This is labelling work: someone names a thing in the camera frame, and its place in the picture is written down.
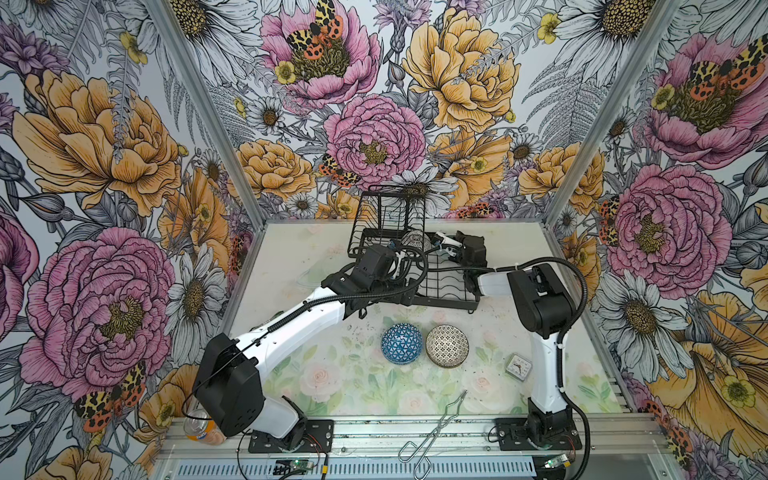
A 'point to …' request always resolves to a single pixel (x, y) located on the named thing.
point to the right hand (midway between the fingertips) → (462, 236)
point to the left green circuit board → (291, 466)
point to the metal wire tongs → (410, 450)
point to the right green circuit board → (559, 461)
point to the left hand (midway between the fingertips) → (398, 290)
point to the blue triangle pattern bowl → (401, 343)
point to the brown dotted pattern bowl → (447, 346)
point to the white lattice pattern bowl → (417, 238)
